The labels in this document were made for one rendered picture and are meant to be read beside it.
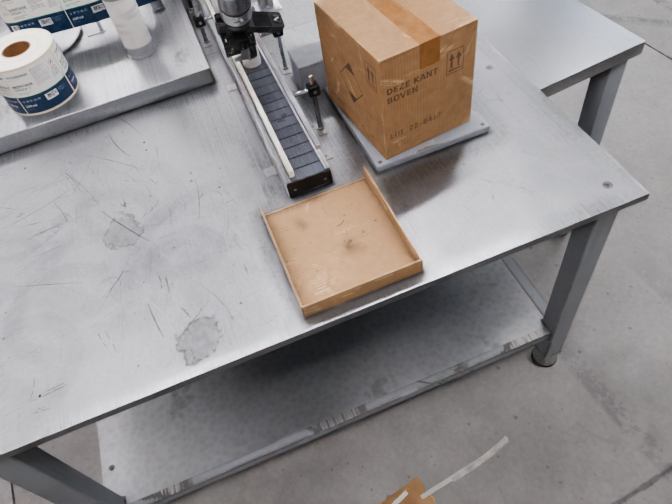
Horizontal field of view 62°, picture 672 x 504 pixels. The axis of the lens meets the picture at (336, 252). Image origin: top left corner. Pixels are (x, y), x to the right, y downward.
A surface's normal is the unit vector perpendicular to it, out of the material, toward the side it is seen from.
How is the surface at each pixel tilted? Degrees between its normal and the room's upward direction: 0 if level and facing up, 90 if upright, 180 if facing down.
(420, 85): 90
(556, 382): 0
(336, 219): 0
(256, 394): 1
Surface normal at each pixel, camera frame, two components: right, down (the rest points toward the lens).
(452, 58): 0.46, 0.67
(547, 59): -0.13, -0.60
